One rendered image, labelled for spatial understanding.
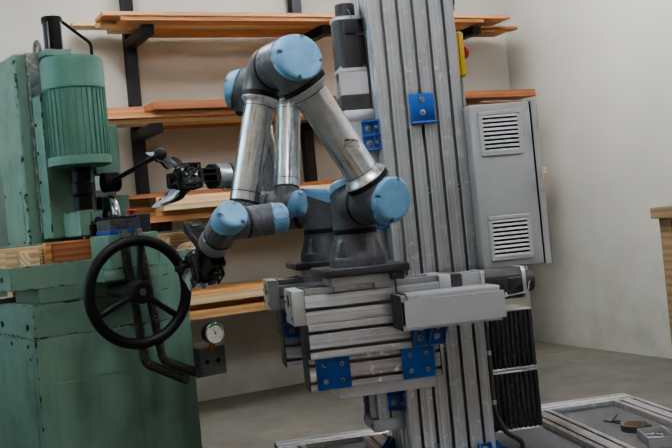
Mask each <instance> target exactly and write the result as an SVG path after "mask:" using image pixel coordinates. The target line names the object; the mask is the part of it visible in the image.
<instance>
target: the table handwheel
mask: <svg viewBox="0 0 672 448"><path fill-rule="evenodd" d="M131 246H137V266H136V280H133V281H131V282H129V283H128V285H127V284H112V285H110V286H109V287H108V289H107V293H108V295H109V296H110V297H112V298H122V299H120V300H119V301H117V302H116V303H114V304H113V305H111V306H109V307H107V308H106V309H104V310H102V311H101V312H98V309H97V306H96V301H95V286H96V281H97V277H98V275H99V272H100V270H101V268H102V267H103V265H104V264H105V263H106V261H107V260H108V259H109V258H110V257H111V256H112V255H114V254H115V253H117V252H118V251H120V250H122V249H124V248H127V247H131ZM144 246H147V247H151V248H154V249H156V250H158V251H160V252H161V253H163V254H164V255H165V256H166V257H167V258H168V259H169V260H170V261H171V262H172V264H173V265H174V267H176V266H179V263H180V261H181V260H182V258H181V256H180V255H179V254H178V252H177V251H176V250H175V249H174V248H173V247H171V246H170V245H169V244H167V243H166V242H164V241H162V240H160V239H158V238H155V237H152V236H147V235H130V236H126V237H122V238H120V239H117V240H115V241H113V242H112V243H110V244H108V245H107V246H106V247H105V248H103V249H102V250H101V251H100V252H99V253H98V255H97V256H96V257H95V258H94V260H93V261H92V263H91V265H90V267H89V269H88V271H87V274H86V277H85V281H84V288H83V300H84V306H85V310H86V313H87V316H88V318H89V320H90V322H91V324H92V326H93V327H94V328H95V330H96V331H97V332H98V333H99V334H100V335H101V336H102V337H103V338H104V339H106V340H107V341H109V342H110V343H112V344H114V345H116V346H119V347H122V348H126V349H146V348H150V347H153V346H156V345H158V344H160V343H162V342H164V341H165V340H167V339H168V338H169V337H170V336H172V335H173V334H174V333H175V332H176V331H177V329H178V328H179V327H180V325H181V324H182V322H183V321H184V319H185V317H186V315H187V312H188V310H189V306H190V302H191V293H192V291H189V289H188V287H187V285H186V283H185V282H184V281H183V279H182V276H181V274H180V273H178V276H179V279H180V285H181V296H180V302H179V306H178V308H177V311H175V310H174V309H172V308H170V307H169V306H167V305H165V304H164V303H162V302H161V301H159V300H158V299H156V298H155V297H153V288H152V285H151V284H150V283H149V282H148V281H145V280H143V247H144ZM128 302H131V303H136V304H144V303H147V302H150V303H152V304H153V305H155V306H157V307H158V308H160V309H162V310H163V311H165V312H166V313H168V314H170V315H171V316H173V318H172V320H171V321H170V322H169V323H168V324H167V326H165V327H164V328H163V329H162V330H161V331H159V332H157V333H156V334H154V335H151V336H148V337H144V338H129V337H125V336H122V335H120V334H118V333H116V332H114V331H113V330H112V329H110V328H109V327H108V326H107V325H106V324H105V322H104V321H103V319H102V318H104V317H105V316H107V315H108V314H110V313H111V312H113V311H115V310H116V309H118V308H120V307H121V306H123V305H125V304H126V303H128Z"/></svg>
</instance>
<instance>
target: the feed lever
mask: <svg viewBox="0 0 672 448"><path fill-rule="evenodd" d="M166 156H167V152H166V150H165V149H164V148H157V149H156V150H155V151H154V155H153V156H151V157H149V158H147V159H146V160H144V161H142V162H140V163H139V164H137V165H135V166H134V167H132V168H130V169H128V170H127V171H125V172H123V173H121V174H119V173H118V172H112V173H102V174H101V175H100V178H99V184H100V189H101V191H102V192H104V193H107V192H119V191H120V190H121V187H122V180H121V179H122V178H124V177H126V176H127V175H129V174H131V173H133V172H135V171H136V170H138V169H140V168H142V167H143V166H145V165H147V164H149V163H151V162H152V161H154V160H156V159H157V160H164V159H165V158H166Z"/></svg>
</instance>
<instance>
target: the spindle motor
mask: <svg viewBox="0 0 672 448"><path fill-rule="evenodd" d="M39 69H40V81H41V92H42V102H43V114H44V125H45V136H46V147H47V159H48V168H51V169H55V170H70V168H73V167H83V166H91V167H92V168H97V167H103V166H106V165H109V164H111V163H112V156H111V146H110V135H109V124H108V113H107V102H106V91H105V79H104V68H103V61H102V59H101V58H100V57H99V56H97V55H92V54H62V55H54V56H49V57H45V58H43V59H41V61H40V64H39Z"/></svg>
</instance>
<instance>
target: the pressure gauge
mask: <svg viewBox="0 0 672 448"><path fill-rule="evenodd" d="M212 327H213V328H212ZM213 329H214V330H215V332H216V334H214V333H215V332H214V330H213ZM201 336H202V339H203V340H204V341H205V342H206V343H209V348H210V351H213V350H215V344H219V343H221V342H222V341H223V339H224V337H225V328H224V326H223V325H222V324H221V323H219V322H208V323H206V324H205V325H204V326H203V328H202V330H201Z"/></svg>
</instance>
